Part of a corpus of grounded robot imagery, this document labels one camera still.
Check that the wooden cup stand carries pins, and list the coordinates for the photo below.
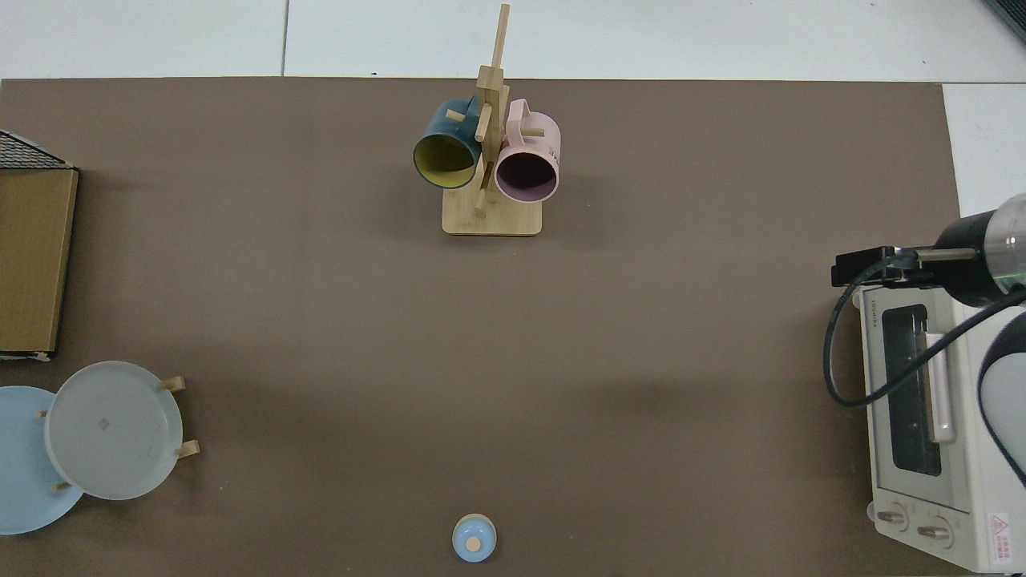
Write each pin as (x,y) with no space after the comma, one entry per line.
(490,218)

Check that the dark corner panel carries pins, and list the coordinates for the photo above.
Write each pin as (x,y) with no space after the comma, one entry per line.
(1011,14)

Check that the wooden plate rack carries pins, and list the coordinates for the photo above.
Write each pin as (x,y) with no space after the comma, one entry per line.
(175,384)

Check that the light blue plate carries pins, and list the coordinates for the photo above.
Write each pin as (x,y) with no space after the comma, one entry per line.
(24,481)

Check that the grey plate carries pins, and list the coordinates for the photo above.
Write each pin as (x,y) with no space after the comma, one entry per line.
(112,433)

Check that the small blue round thing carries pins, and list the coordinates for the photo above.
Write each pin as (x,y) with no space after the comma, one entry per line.
(473,535)

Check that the pink cup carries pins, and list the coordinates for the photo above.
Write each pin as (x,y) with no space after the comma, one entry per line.
(539,144)

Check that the dark teal cup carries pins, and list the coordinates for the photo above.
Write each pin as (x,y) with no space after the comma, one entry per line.
(445,128)

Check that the brown table cloth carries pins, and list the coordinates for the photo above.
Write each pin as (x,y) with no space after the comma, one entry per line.
(513,361)

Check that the pale toaster oven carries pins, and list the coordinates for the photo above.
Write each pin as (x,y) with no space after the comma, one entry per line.
(962,497)

